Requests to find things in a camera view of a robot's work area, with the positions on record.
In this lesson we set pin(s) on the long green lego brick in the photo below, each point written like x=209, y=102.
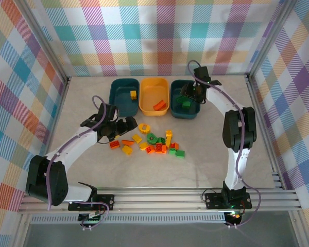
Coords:
x=180, y=99

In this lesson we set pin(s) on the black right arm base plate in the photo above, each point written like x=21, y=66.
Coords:
x=212, y=202

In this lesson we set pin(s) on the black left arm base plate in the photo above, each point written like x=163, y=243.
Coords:
x=76, y=205

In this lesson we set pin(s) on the orange sloped lego piece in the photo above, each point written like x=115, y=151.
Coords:
x=127, y=142

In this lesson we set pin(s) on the aluminium frame post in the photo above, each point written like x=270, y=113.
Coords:
x=44, y=41
x=270, y=38

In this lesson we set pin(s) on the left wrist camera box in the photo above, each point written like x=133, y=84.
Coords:
x=113, y=114

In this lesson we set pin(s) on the teal plastic container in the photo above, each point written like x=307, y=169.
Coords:
x=121, y=108
x=188, y=114

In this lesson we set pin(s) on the aluminium side rail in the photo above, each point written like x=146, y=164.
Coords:
x=62, y=103
x=261, y=115

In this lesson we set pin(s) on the yellow plastic container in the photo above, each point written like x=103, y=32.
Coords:
x=149, y=90

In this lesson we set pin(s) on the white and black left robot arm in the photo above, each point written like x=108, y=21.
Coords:
x=77, y=144

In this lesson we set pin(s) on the long yellow lego brick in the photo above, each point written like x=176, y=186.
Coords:
x=168, y=142

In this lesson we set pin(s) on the long orange lego brick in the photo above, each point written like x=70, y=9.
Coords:
x=159, y=105

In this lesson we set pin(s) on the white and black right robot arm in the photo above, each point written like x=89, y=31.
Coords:
x=237, y=128

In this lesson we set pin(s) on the aluminium mounting rail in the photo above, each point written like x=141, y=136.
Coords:
x=157, y=200

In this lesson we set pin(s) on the plaid fabric backdrop panel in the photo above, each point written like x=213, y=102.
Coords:
x=10, y=103
x=298, y=103
x=157, y=38

